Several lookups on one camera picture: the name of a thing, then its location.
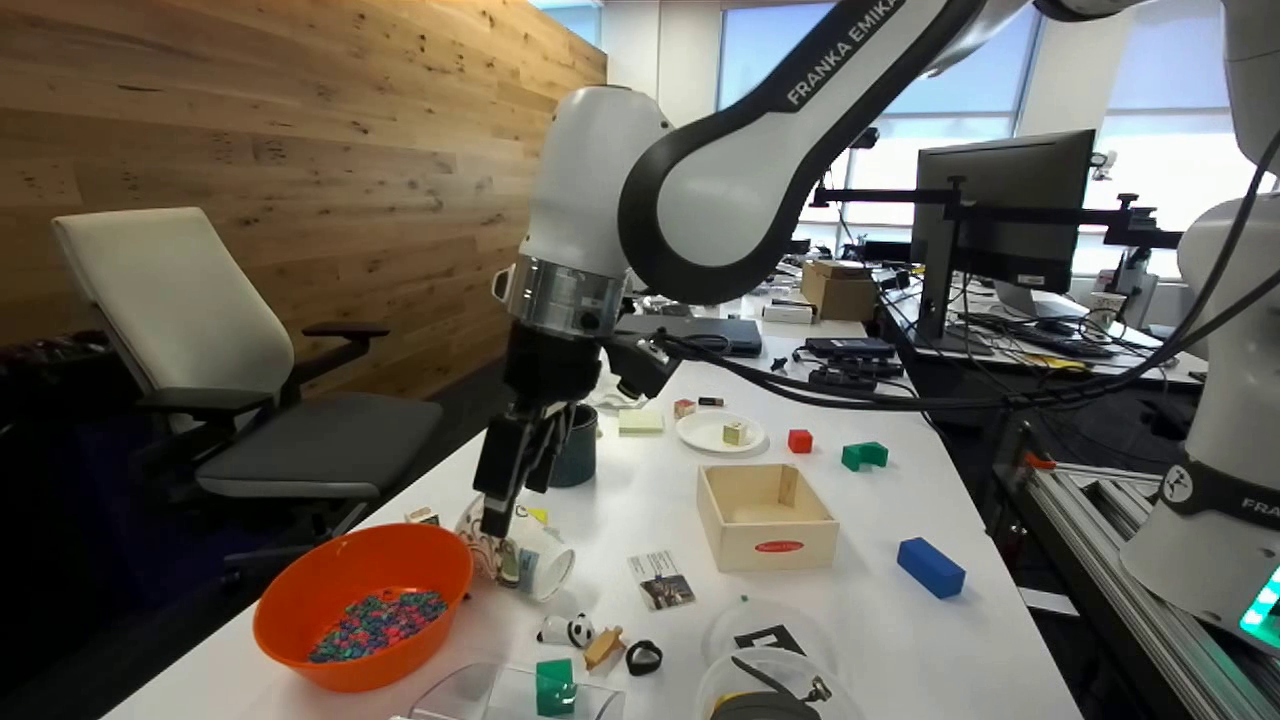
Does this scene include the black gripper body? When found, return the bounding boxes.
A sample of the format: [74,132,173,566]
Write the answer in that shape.
[470,325,607,510]

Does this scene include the patterned paper cup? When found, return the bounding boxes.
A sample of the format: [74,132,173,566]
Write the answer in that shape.
[490,512,579,606]

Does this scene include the open wooden box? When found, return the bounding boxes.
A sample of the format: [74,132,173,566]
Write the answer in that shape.
[690,462,843,578]

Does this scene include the dark teal mug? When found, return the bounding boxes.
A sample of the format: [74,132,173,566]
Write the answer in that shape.
[542,401,601,493]

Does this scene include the colourful beads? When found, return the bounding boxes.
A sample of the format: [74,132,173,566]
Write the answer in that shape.
[306,588,446,668]

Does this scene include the wooden fish piece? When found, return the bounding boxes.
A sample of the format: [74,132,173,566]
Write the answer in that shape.
[579,624,627,672]

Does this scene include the white round plate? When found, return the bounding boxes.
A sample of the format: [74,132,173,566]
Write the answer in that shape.
[670,403,773,462]

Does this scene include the orange plastic bowl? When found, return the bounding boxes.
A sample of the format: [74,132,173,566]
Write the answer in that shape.
[248,520,475,695]

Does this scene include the small photo card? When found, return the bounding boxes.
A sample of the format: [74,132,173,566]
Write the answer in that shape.
[627,549,700,617]

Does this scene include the closed dark laptop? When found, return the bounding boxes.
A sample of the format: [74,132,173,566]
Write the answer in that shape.
[616,314,767,359]

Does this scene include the clear round lid with tag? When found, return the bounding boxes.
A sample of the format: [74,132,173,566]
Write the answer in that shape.
[700,598,856,672]

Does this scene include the black controller device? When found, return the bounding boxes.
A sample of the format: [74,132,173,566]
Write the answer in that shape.
[799,333,904,396]

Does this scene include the cardboard box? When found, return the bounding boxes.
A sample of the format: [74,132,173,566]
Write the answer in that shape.
[797,255,880,325]

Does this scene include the green arch block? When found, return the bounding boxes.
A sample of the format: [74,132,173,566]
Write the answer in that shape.
[834,438,893,475]

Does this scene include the white grey lounge chair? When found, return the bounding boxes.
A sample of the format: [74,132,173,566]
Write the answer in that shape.
[46,200,446,510]

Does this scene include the blue rectangular block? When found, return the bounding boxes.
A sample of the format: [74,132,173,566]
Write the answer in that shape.
[893,532,969,606]

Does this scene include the black side desk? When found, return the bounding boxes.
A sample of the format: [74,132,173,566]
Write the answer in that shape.
[873,278,1215,463]

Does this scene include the black computer monitor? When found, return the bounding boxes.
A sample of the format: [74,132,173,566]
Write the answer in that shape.
[910,129,1098,346]

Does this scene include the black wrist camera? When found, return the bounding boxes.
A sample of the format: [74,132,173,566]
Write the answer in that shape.
[604,333,685,403]

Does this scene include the black heart-shaped ring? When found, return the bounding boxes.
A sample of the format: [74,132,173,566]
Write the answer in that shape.
[620,635,669,679]

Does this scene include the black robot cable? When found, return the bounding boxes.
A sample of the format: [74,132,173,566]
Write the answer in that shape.
[658,123,1280,418]

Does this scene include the black horizontal mount rail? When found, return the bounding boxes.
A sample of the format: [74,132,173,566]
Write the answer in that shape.
[807,180,1191,255]

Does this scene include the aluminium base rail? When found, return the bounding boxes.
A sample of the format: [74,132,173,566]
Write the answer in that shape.
[1012,448,1280,720]

